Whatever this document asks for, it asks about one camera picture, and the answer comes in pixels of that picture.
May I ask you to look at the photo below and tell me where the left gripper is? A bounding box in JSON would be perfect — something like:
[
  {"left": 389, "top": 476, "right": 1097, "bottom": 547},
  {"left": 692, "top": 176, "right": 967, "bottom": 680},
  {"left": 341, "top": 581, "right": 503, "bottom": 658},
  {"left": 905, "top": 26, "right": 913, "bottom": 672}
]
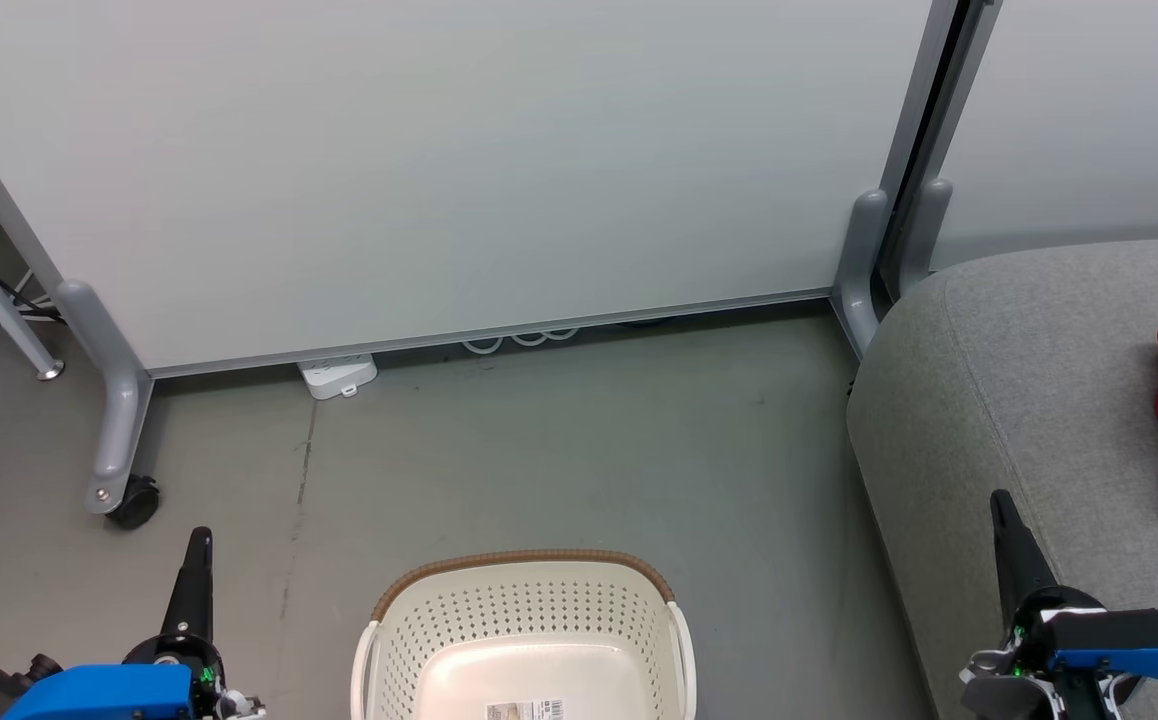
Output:
[{"left": 122, "top": 527, "right": 266, "bottom": 720}]

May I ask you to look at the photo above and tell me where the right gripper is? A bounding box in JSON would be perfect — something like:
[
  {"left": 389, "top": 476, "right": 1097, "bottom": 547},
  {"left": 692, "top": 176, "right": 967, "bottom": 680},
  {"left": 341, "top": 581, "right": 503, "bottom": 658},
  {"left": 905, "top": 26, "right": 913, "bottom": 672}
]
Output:
[{"left": 959, "top": 490, "right": 1116, "bottom": 720}]

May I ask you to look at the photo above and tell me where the grey fabric sofa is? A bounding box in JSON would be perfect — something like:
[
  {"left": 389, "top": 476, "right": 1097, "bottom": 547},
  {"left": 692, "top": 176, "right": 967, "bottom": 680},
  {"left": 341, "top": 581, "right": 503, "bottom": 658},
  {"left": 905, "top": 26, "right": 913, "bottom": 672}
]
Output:
[{"left": 846, "top": 237, "right": 1158, "bottom": 720}]

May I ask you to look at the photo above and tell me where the black caster wheel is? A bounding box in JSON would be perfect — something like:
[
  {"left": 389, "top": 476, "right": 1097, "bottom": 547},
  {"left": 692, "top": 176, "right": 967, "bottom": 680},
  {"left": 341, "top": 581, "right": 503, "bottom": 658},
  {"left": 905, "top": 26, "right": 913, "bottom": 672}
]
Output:
[{"left": 107, "top": 475, "right": 161, "bottom": 531}]

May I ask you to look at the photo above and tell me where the grey partition foot with caster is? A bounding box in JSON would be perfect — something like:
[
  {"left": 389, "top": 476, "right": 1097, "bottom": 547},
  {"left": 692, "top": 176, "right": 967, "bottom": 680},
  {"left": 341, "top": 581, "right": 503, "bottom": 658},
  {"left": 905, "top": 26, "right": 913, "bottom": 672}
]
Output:
[{"left": 54, "top": 280, "right": 155, "bottom": 516}]

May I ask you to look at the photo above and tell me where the white power strip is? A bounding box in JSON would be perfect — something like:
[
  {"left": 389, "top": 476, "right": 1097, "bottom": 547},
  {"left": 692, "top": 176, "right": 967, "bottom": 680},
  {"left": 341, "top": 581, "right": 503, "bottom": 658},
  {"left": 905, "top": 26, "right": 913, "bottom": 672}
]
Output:
[{"left": 297, "top": 353, "right": 379, "bottom": 401}]

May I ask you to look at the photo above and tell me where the cream plastic laundry basket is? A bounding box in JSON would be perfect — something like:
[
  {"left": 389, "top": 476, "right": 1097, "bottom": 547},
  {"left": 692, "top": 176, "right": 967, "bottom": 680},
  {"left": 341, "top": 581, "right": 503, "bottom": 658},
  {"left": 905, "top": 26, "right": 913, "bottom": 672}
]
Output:
[{"left": 351, "top": 548, "right": 697, "bottom": 720}]

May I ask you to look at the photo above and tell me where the narrow white partition panel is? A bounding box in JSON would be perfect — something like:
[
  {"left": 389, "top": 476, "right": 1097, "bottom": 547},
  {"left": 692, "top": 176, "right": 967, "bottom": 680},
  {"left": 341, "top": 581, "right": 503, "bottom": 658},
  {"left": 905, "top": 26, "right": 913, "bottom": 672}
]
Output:
[{"left": 932, "top": 0, "right": 1158, "bottom": 273}]

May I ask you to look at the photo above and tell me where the wide white partition panel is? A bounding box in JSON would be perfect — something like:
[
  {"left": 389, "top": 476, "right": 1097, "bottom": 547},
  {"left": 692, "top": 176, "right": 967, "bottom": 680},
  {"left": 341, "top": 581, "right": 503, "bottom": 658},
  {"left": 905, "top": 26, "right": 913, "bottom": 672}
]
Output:
[{"left": 0, "top": 0, "right": 962, "bottom": 381}]

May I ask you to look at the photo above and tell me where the black floor cable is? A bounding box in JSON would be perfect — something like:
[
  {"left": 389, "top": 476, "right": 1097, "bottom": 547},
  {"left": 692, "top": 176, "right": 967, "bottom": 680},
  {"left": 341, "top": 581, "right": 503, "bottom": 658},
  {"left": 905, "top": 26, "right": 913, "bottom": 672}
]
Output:
[{"left": 0, "top": 265, "right": 62, "bottom": 326}]

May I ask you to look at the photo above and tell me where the coiled white cable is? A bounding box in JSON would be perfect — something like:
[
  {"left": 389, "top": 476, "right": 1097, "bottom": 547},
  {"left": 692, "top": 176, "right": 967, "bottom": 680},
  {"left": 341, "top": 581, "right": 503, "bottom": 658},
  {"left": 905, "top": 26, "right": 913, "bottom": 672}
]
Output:
[{"left": 461, "top": 325, "right": 580, "bottom": 356}]

